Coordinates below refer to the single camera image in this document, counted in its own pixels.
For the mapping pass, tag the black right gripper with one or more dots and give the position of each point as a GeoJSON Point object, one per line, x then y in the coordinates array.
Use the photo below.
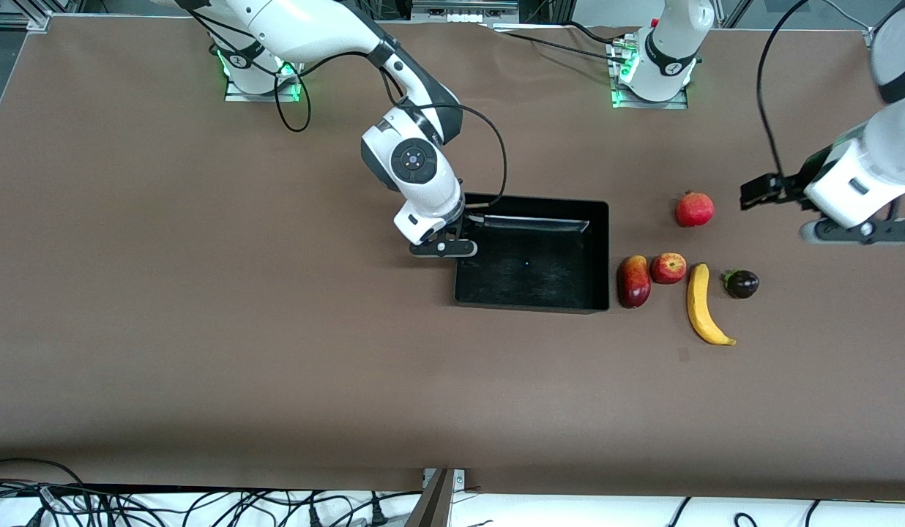
{"type": "Point", "coordinates": [466, 222]}

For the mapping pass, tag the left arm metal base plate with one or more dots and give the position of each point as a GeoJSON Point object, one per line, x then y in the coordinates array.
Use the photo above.
{"type": "Point", "coordinates": [650, 105]}

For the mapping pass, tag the red yellow mango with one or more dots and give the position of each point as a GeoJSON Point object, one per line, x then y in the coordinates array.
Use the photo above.
{"type": "Point", "coordinates": [634, 282]}

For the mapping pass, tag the red pomegranate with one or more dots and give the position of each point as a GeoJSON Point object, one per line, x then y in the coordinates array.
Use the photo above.
{"type": "Point", "coordinates": [695, 209]}

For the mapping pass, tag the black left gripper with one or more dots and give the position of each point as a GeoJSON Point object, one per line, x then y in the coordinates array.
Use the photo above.
{"type": "Point", "coordinates": [788, 187]}

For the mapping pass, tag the brown table cover sheet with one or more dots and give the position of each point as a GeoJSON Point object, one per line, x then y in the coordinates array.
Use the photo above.
{"type": "Point", "coordinates": [277, 380]}

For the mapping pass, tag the black plastic box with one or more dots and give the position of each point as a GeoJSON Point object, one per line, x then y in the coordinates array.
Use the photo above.
{"type": "Point", "coordinates": [533, 271]}

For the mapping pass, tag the aluminium frame profile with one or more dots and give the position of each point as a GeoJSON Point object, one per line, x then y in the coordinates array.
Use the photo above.
{"type": "Point", "coordinates": [28, 23]}

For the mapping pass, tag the dark grey metal bar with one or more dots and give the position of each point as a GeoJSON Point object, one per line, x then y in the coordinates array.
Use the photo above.
{"type": "Point", "coordinates": [432, 505]}

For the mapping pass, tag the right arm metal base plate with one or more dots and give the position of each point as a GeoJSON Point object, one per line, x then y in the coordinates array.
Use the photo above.
{"type": "Point", "coordinates": [241, 96]}

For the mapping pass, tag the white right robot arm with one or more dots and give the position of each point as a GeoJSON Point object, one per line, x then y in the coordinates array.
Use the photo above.
{"type": "Point", "coordinates": [416, 161]}

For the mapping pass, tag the silver metal rail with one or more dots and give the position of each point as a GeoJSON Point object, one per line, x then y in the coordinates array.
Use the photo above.
{"type": "Point", "coordinates": [460, 15]}

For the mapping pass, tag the dark purple eggplant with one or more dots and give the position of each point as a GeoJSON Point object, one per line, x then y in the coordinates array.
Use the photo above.
{"type": "Point", "coordinates": [742, 284]}

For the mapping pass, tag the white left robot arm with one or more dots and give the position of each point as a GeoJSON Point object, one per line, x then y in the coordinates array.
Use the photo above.
{"type": "Point", "coordinates": [862, 176]}

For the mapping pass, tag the silver bracket plate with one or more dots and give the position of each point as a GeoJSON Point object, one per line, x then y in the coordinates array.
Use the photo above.
{"type": "Point", "coordinates": [460, 479]}

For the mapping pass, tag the red apple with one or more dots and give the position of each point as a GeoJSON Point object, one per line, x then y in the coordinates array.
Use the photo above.
{"type": "Point", "coordinates": [668, 268]}

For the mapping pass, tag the yellow banana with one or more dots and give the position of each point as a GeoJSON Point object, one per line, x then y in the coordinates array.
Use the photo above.
{"type": "Point", "coordinates": [700, 307]}

